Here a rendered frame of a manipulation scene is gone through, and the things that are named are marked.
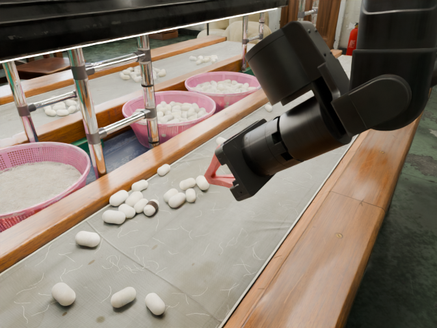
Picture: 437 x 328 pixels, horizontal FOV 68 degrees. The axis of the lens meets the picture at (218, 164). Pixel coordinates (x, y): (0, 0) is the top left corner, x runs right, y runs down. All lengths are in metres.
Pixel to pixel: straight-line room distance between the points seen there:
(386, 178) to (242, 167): 0.39
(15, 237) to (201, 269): 0.28
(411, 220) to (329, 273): 1.51
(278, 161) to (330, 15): 5.13
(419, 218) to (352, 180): 1.35
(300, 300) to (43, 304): 0.32
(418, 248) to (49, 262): 1.58
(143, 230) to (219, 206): 0.14
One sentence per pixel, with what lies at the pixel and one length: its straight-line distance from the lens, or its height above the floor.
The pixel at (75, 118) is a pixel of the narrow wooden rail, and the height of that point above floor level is 0.76.
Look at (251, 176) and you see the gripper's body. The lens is 0.37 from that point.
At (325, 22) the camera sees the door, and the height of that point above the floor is 0.44.
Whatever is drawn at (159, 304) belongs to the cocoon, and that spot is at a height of 0.76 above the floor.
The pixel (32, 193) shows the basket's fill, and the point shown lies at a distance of 0.74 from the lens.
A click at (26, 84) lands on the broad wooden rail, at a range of 1.34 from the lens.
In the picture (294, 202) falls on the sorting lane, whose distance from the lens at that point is 0.62.
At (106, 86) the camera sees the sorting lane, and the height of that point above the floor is 0.74.
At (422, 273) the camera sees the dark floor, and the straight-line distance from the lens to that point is 1.70.
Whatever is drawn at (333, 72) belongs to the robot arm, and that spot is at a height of 1.03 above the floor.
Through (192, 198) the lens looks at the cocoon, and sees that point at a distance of 0.59.
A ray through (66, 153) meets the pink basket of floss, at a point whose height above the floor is 0.75.
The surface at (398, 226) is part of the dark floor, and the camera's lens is 1.89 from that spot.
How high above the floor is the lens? 1.11
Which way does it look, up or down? 31 degrees down
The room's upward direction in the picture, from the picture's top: straight up
